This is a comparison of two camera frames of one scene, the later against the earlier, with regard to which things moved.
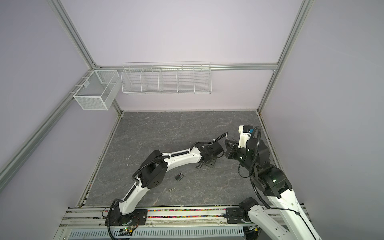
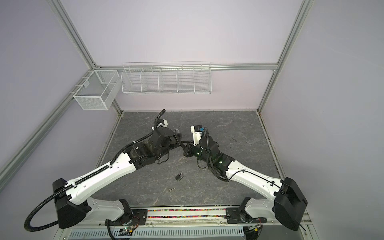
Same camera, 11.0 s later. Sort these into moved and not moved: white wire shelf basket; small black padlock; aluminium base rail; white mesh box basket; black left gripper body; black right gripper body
Moved: black right gripper body; black left gripper body
Not moved: white mesh box basket; white wire shelf basket; small black padlock; aluminium base rail
